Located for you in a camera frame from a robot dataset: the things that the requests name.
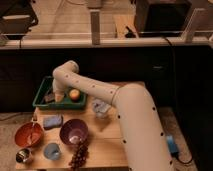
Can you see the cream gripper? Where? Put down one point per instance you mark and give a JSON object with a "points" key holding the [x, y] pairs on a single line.
{"points": [[59, 96]]}

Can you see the dark eraser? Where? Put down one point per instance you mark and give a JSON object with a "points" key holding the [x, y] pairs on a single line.
{"points": [[49, 98]]}

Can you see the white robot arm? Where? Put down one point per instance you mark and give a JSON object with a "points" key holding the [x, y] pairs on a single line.
{"points": [[143, 135]]}

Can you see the green plastic tray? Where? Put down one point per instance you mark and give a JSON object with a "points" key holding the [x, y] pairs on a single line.
{"points": [[65, 104]]}

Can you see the peach fruit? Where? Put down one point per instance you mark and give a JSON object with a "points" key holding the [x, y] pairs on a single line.
{"points": [[74, 94]]}

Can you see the blue sponge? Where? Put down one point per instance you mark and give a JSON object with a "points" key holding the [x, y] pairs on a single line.
{"points": [[54, 121]]}

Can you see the purple bowl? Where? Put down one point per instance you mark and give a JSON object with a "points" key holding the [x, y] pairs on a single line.
{"points": [[72, 130]]}

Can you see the orange bowl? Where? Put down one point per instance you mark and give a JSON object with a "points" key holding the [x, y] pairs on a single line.
{"points": [[28, 135]]}

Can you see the blue cup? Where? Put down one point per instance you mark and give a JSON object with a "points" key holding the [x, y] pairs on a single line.
{"points": [[52, 151]]}

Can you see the bunch of dark grapes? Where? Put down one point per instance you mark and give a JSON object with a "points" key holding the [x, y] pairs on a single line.
{"points": [[79, 157]]}

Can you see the metal cup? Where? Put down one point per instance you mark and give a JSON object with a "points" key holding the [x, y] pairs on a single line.
{"points": [[24, 156]]}

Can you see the blue box on floor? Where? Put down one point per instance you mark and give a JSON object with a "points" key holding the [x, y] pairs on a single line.
{"points": [[173, 148]]}

